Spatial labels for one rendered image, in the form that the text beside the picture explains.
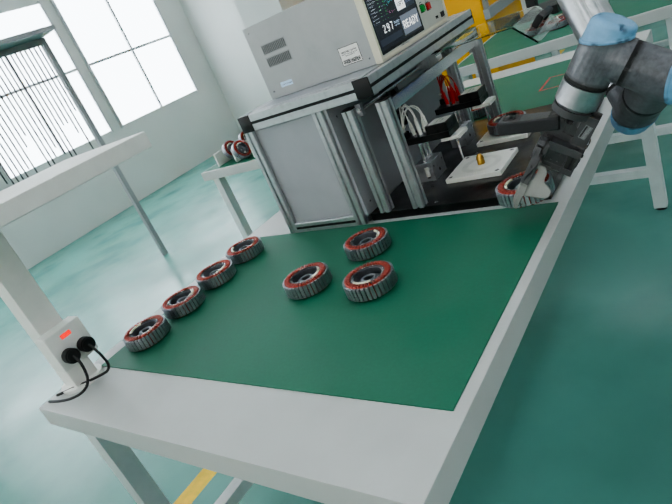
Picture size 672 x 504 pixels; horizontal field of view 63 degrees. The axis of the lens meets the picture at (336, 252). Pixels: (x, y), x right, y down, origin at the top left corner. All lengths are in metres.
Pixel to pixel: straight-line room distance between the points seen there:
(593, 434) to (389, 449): 1.06
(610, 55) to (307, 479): 0.80
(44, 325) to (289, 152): 0.73
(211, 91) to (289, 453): 8.83
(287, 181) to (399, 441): 0.97
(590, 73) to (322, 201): 0.79
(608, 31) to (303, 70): 0.82
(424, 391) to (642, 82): 0.60
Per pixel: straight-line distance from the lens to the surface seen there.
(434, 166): 1.54
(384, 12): 1.50
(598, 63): 1.04
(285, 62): 1.60
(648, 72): 1.04
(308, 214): 1.60
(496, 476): 1.72
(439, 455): 0.75
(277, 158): 1.57
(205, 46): 9.57
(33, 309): 1.38
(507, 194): 1.15
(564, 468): 1.70
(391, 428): 0.81
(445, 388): 0.83
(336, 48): 1.49
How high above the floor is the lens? 1.27
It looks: 22 degrees down
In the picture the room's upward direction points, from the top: 24 degrees counter-clockwise
